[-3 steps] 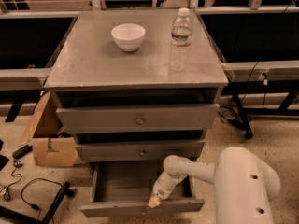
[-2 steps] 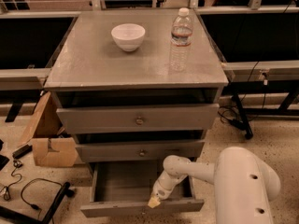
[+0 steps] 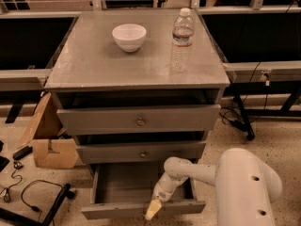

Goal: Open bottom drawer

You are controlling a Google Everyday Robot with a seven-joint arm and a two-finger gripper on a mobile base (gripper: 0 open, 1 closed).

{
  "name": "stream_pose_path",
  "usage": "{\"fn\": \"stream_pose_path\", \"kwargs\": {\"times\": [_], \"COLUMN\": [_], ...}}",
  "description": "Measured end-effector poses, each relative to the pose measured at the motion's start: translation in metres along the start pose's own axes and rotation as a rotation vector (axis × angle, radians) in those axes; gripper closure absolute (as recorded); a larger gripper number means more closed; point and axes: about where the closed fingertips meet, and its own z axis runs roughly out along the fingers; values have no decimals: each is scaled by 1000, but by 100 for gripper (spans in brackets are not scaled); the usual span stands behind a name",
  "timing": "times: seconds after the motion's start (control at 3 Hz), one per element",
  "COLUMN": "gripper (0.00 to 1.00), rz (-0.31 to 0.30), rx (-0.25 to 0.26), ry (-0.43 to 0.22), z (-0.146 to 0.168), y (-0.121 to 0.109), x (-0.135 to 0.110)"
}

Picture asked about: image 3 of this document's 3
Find grey metal rail left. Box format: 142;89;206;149
0;69;52;91

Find grey metal rail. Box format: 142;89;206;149
223;60;301;83
0;69;52;91

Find black cables near leg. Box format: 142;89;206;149
218;105;248;132

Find grey middle drawer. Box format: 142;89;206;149
76;141;205;164

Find black cable on floor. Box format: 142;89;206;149
0;160;24;203

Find grey drawer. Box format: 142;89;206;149
81;161;205;219
57;105;220;136
76;141;205;164

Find grey metal rail right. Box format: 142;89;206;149
223;60;301;83

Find clear plastic water bottle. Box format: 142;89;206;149
170;8;195;73

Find brown cardboard box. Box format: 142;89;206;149
19;93;79;170

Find black floor stand frame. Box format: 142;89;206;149
0;184;75;226

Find white ceramic bowl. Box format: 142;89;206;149
112;24;147;52

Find grey wooden drawer cabinet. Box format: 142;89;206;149
44;8;231;174

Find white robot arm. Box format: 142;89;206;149
145;148;283;226

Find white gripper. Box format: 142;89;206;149
145;157;215;220

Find black rectangular device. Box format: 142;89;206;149
12;146;33;160

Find grey top drawer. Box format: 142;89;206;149
57;105;220;136

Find grey bottom drawer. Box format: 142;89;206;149
81;161;205;219

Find black table leg right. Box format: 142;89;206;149
234;94;255;140

